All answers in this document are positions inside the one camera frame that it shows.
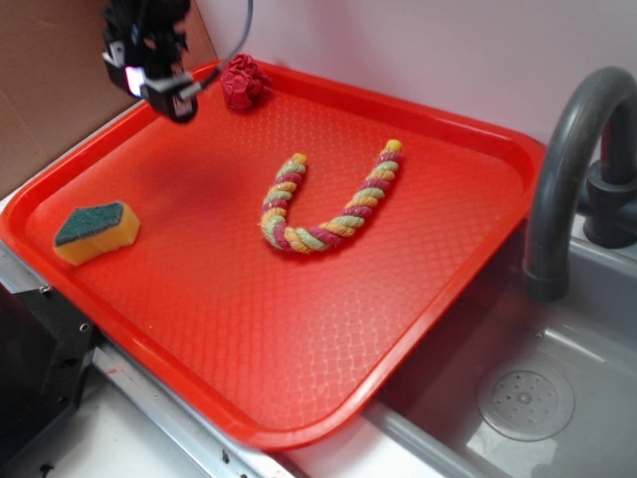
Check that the grey curved faucet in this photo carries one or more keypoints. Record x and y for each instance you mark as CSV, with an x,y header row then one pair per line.
x,y
589,169

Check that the red plastic tray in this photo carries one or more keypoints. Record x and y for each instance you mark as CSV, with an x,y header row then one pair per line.
x,y
278,349

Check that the metal rail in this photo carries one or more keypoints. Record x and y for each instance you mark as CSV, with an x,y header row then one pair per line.
x,y
128,425

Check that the yellow green sponge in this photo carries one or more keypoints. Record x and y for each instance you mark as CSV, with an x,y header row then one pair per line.
x,y
96,230

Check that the grey plastic sink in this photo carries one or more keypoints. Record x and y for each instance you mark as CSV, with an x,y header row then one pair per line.
x,y
430,404

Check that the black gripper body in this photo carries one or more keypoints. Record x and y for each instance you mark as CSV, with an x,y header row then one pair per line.
x,y
143,54

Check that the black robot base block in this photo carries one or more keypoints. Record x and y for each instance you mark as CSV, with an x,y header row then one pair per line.
x,y
47,346

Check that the crumpled red cloth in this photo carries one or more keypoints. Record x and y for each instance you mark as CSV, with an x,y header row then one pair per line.
x,y
243,83

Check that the brown cardboard panel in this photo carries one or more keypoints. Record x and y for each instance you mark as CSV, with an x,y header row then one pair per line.
x,y
55,90

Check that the round sink drain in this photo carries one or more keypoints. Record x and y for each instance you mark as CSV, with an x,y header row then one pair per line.
x,y
525,404

